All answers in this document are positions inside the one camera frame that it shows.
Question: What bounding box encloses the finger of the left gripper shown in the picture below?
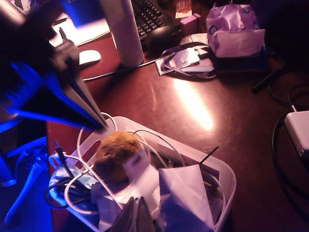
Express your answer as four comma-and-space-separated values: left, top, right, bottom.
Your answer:
7, 79, 100, 131
54, 44, 109, 131

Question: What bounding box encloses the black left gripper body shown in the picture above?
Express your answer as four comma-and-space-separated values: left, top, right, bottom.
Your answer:
0, 9, 61, 111

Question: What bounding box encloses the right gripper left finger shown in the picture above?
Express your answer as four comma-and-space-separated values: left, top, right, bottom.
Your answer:
110, 197, 141, 232

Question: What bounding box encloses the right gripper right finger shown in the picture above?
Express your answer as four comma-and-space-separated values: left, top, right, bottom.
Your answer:
139, 196, 158, 232

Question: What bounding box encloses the brown fuzzy kiwi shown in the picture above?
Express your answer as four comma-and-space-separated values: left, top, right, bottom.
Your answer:
93, 130, 148, 183

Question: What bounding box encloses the translucent white plastic box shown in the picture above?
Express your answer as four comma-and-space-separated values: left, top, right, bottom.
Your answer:
48, 116, 237, 232

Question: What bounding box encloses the small purple box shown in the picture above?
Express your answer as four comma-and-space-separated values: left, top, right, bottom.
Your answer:
180, 12, 202, 36

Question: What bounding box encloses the white computer mouse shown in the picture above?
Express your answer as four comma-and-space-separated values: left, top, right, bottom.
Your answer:
78, 49, 102, 66

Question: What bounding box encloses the black pen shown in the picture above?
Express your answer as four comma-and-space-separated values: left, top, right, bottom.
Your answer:
58, 27, 73, 49

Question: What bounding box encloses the folded white paper sheet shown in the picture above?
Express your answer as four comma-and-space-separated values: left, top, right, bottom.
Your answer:
158, 164, 216, 232

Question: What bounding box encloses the white charger cube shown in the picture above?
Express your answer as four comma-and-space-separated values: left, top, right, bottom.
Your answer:
123, 149, 152, 182

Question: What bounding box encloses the white paper notepad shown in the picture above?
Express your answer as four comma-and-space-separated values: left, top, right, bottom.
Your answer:
49, 18, 112, 48

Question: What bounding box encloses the white paper towel roll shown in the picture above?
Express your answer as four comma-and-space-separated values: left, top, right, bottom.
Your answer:
100, 0, 145, 68

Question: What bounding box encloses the thin black antenna rod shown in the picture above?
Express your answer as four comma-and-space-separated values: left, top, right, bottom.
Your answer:
199, 145, 220, 168

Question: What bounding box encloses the black computer mouse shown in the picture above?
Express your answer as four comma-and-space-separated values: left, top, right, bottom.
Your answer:
142, 24, 182, 53

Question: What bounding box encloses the black computer keyboard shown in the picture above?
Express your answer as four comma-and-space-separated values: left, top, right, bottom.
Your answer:
131, 0, 178, 41

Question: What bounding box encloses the stack of cards and booklets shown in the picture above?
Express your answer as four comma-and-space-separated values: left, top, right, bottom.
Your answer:
155, 47, 217, 78

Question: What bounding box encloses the small striped card packet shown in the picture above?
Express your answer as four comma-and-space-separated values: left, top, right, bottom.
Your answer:
175, 0, 193, 19

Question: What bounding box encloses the tissue pack in plastic bag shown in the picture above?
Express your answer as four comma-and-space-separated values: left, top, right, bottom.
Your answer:
205, 3, 266, 58

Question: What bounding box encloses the white power adapter brick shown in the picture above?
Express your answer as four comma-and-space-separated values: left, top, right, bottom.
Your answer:
283, 110, 309, 159

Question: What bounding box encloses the thin white table cable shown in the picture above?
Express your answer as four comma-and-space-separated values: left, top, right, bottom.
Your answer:
82, 58, 162, 82

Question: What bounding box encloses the black usb plug cable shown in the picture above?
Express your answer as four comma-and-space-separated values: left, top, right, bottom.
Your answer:
52, 139, 74, 178

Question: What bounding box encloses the thick white charging cable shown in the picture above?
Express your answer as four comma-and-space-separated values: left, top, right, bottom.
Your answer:
64, 112, 124, 216

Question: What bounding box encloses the coiled black cable bundle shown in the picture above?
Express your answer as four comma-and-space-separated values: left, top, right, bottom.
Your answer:
44, 177, 97, 210

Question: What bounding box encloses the thin white charging cable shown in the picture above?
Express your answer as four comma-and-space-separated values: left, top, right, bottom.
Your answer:
131, 129, 227, 218

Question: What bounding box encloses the metal frame structure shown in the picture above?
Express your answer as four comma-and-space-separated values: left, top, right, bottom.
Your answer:
0, 136, 50, 227

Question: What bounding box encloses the purple lanyard strap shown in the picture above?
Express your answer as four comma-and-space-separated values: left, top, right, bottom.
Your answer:
160, 42, 217, 80

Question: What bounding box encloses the looped black power cable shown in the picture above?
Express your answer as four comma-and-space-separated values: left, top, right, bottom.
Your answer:
267, 70, 309, 203

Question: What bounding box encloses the straight black cable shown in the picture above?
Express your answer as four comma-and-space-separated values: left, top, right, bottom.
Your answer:
252, 64, 287, 94

